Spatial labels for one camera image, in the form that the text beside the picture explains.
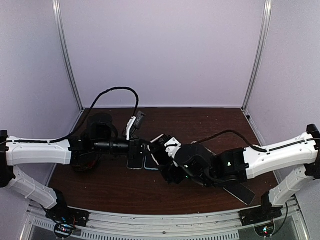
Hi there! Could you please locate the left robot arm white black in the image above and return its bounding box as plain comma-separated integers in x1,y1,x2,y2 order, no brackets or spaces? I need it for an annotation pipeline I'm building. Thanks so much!
0,111,146,222

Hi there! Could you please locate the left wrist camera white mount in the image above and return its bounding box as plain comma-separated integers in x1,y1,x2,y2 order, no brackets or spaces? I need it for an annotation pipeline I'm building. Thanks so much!
125,111,146,141

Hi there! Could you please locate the light blue phone case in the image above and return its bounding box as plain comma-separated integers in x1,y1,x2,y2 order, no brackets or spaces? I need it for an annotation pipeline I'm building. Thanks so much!
144,155,159,171

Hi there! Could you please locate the pink edged smartphone bottom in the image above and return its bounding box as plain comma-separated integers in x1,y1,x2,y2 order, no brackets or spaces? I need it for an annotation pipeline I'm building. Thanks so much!
150,139,172,166

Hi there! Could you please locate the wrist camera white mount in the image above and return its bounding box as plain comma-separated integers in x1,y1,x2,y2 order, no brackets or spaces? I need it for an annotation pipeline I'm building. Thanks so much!
125,111,146,141
159,134,182,159

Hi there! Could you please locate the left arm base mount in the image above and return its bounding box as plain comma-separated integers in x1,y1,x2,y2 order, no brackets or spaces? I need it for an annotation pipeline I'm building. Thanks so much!
43,189,90,239

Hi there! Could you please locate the aluminium frame post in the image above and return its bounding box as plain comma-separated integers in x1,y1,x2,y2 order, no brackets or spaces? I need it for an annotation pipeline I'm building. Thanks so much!
52,0,84,112
241,0,273,112

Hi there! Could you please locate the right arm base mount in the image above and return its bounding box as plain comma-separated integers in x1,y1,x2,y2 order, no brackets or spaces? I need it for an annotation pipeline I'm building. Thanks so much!
238,191,283,238

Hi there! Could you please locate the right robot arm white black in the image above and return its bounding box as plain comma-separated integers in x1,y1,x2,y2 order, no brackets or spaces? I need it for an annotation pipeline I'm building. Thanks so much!
152,124,320,221

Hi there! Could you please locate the left aluminium frame post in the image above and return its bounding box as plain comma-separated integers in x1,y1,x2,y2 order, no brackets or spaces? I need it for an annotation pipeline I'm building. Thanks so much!
52,0,84,112

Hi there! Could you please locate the dark smartphone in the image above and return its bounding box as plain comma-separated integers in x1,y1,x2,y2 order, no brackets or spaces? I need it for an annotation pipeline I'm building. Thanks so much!
223,184,256,206

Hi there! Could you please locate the right aluminium frame post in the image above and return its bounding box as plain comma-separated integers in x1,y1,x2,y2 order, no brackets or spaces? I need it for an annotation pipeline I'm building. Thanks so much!
241,0,273,112

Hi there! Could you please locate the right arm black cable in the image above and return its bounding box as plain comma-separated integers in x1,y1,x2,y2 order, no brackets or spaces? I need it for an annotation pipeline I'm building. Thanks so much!
194,129,267,153

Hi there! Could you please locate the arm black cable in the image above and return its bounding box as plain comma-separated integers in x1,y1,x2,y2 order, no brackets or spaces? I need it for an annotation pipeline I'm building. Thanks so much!
4,86,140,146
194,129,267,153

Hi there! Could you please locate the clear magsafe phone case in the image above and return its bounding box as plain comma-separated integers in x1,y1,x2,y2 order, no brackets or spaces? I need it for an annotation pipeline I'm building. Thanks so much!
126,157,145,170

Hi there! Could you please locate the red floral saucer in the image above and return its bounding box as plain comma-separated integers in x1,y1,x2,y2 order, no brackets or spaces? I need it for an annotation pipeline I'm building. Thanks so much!
71,158,100,173

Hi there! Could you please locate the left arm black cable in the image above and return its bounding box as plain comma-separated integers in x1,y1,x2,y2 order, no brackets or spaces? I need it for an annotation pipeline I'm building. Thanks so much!
4,86,140,146

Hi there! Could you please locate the pink phone case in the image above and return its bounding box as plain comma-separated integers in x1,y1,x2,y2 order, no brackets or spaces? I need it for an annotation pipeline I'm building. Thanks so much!
148,134,168,169

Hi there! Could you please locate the front aluminium rail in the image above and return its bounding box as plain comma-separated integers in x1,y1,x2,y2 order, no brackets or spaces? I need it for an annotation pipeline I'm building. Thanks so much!
21,192,310,240

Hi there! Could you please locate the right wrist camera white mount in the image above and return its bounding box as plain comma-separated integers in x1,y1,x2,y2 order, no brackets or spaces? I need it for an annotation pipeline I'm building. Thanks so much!
159,134,182,159

